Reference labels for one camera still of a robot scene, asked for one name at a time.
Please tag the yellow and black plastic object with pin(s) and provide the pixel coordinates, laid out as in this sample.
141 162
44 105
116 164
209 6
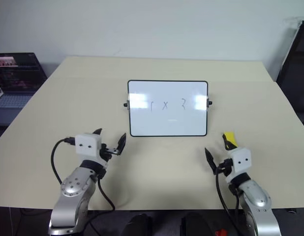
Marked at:
230 137

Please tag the open laptop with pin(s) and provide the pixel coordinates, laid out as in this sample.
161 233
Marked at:
16 78

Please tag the small black-framed whiteboard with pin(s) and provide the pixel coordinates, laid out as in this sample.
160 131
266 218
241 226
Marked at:
166 118

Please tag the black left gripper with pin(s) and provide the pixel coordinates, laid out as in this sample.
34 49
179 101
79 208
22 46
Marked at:
104 153

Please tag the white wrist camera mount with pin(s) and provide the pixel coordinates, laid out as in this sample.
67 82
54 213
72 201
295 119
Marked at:
88 147
240 161

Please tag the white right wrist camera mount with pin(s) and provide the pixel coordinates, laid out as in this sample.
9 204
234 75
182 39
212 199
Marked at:
240 161

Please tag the dark rounded shape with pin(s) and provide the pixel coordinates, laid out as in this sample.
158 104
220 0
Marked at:
139 226
195 225

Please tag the small red object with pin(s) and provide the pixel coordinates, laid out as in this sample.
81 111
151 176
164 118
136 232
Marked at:
221 232

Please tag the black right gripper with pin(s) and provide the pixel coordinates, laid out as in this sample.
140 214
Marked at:
225 167

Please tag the black chair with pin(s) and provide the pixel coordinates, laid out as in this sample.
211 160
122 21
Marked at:
294 73

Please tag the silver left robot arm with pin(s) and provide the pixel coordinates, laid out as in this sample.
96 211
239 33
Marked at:
73 186

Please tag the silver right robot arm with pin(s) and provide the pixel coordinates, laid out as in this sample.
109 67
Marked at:
255 196

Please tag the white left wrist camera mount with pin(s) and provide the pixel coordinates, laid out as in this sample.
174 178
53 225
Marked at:
88 147

